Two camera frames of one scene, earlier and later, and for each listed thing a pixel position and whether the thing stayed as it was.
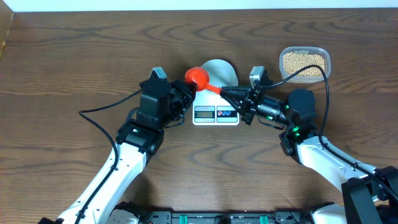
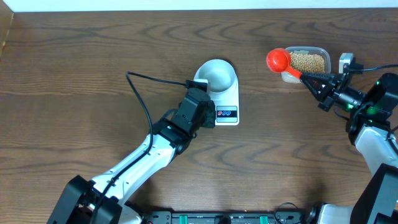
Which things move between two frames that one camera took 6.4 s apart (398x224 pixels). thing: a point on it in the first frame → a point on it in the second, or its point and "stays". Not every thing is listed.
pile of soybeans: (293, 61) stays
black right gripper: (247, 107) → (322, 92)
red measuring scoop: (201, 77) → (278, 60)
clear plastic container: (294, 58) stays
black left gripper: (177, 89) → (208, 111)
